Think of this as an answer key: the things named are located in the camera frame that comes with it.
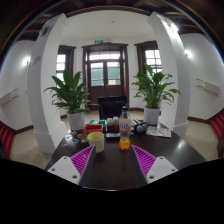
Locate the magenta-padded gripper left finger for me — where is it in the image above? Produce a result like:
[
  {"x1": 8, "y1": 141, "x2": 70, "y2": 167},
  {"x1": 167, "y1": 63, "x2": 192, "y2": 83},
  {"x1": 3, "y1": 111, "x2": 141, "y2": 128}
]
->
[{"x1": 46, "y1": 144, "x2": 97, "y2": 186}]

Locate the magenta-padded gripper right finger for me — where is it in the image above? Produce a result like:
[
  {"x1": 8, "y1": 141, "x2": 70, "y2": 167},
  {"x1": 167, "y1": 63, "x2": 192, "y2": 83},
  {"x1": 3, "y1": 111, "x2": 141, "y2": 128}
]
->
[{"x1": 131, "y1": 144, "x2": 179, "y2": 185}]

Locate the clear orange soda bottle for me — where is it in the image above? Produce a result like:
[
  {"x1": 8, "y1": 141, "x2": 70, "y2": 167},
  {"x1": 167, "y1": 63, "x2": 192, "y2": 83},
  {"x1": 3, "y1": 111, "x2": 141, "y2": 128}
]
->
[{"x1": 117, "y1": 105, "x2": 132, "y2": 151}]

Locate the white printed leaflet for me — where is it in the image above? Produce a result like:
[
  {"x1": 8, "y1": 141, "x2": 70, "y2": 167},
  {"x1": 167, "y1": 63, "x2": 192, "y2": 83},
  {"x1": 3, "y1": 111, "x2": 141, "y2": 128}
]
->
[{"x1": 145, "y1": 125, "x2": 173, "y2": 139}]

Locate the pale yellow cup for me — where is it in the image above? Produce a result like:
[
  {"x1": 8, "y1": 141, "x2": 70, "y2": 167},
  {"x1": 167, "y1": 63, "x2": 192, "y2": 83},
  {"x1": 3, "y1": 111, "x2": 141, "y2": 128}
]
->
[{"x1": 86, "y1": 131, "x2": 106, "y2": 154}]

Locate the red box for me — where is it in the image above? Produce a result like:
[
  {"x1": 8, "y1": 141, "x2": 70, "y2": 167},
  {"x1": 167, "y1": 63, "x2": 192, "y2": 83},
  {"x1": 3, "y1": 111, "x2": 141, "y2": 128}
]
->
[{"x1": 83, "y1": 124, "x2": 104, "y2": 136}]

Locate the leafy plant in white pot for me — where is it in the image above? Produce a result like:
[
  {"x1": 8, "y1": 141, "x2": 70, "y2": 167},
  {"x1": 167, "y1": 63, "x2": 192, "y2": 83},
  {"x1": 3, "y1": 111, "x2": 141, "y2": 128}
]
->
[
  {"x1": 43, "y1": 70, "x2": 91, "y2": 132},
  {"x1": 131, "y1": 63, "x2": 182, "y2": 127}
]

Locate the green box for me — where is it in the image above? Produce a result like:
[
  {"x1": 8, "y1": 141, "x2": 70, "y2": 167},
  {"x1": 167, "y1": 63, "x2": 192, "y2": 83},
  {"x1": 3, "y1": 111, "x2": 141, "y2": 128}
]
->
[{"x1": 88, "y1": 119, "x2": 107, "y2": 129}]

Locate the brown tray of white cups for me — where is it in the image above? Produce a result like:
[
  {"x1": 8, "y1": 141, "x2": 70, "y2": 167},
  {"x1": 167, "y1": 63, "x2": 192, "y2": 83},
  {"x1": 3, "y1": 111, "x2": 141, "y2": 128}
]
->
[{"x1": 105, "y1": 116, "x2": 120, "y2": 134}]

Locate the black chair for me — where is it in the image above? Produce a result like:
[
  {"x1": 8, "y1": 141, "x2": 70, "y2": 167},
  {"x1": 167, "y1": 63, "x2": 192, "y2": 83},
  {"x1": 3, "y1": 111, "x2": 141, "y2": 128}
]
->
[{"x1": 97, "y1": 95, "x2": 129, "y2": 120}]

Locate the brown wooden double door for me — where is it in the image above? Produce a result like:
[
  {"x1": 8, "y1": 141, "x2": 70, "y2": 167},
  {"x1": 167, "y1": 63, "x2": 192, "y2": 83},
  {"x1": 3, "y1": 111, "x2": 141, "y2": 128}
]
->
[{"x1": 82, "y1": 43, "x2": 130, "y2": 104}]

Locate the brown framed window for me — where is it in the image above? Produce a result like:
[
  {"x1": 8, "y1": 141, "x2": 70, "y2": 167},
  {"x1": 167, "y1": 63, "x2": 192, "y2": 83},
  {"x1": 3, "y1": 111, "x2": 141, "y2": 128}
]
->
[
  {"x1": 55, "y1": 45, "x2": 77, "y2": 83},
  {"x1": 134, "y1": 40, "x2": 163, "y2": 76}
]

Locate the white wall-mounted unit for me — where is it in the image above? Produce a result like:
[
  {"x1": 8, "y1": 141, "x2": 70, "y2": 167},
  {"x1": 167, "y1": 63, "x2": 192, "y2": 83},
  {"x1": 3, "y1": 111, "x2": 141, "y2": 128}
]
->
[
  {"x1": 196, "y1": 78, "x2": 222, "y2": 95},
  {"x1": 0, "y1": 89, "x2": 19, "y2": 107}
]

